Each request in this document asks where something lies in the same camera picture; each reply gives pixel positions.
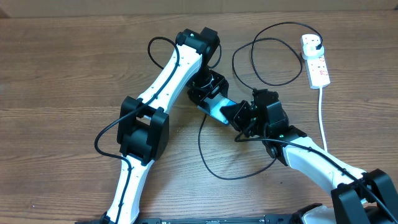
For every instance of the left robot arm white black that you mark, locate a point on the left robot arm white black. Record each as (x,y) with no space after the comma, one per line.
(143,125)

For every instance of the white power strip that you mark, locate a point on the white power strip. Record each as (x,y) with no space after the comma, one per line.
(317,71)

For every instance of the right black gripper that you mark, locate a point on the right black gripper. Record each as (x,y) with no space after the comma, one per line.
(237,112)

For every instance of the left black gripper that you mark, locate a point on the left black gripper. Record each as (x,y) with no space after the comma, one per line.
(221,83)

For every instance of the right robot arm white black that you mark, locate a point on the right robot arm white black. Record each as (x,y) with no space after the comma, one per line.
(358,196)

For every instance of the blue Galaxy smartphone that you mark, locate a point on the blue Galaxy smartphone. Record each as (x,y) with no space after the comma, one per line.
(214,107)

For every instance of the white charger plug adapter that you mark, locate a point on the white charger plug adapter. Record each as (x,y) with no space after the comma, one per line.
(310,51)

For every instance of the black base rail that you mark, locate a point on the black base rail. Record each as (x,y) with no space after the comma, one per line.
(266,219)

